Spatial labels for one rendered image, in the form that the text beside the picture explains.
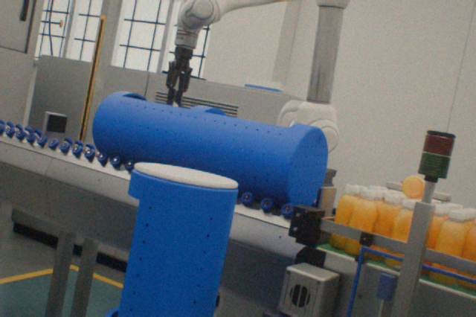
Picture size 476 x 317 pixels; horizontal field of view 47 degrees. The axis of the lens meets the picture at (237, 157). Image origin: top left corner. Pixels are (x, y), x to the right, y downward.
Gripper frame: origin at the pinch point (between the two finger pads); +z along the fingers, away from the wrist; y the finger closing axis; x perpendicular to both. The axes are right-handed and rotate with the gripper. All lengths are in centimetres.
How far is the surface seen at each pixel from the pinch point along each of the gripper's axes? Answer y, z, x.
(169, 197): 64, 27, 58
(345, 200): 19, 21, 84
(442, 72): -265, -70, 35
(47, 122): 10, 20, -60
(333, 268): 28, 39, 88
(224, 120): 15.3, 5.1, 35.8
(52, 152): 16, 31, -45
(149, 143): 19.1, 18.4, 8.5
